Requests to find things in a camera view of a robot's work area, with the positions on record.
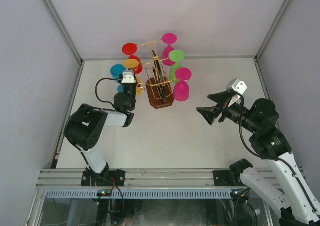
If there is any aluminium front rail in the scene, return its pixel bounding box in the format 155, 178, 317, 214
36, 168, 307, 187

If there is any red plastic wine glass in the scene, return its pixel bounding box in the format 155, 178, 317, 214
122, 42, 143, 74

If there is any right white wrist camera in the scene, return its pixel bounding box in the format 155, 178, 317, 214
226, 78, 248, 107

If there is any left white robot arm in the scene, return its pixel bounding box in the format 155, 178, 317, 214
64, 82, 137, 186

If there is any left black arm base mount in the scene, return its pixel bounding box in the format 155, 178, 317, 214
81, 169, 126, 187

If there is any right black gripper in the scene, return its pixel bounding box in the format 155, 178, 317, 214
196, 89, 259, 133

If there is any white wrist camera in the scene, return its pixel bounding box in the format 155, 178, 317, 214
226, 78, 248, 107
121, 70, 137, 84

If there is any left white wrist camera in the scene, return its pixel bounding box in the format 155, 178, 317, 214
121, 70, 137, 84

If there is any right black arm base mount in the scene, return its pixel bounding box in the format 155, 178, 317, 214
213, 170, 245, 186

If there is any blue plastic wine glass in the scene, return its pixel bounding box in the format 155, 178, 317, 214
110, 64, 126, 92

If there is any gold wire wine glass rack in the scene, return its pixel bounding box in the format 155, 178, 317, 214
137, 49, 174, 109

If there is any green plastic wine glass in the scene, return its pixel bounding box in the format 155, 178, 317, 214
169, 49, 185, 83

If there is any grey slotted cable duct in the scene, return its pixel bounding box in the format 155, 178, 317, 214
46, 188, 232, 199

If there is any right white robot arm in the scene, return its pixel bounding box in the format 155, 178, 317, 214
196, 89, 320, 225

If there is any pink wine glass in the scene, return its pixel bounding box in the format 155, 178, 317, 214
173, 67, 192, 102
162, 33, 178, 66

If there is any orange plastic wine glass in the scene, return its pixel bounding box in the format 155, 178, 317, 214
123, 58, 143, 84

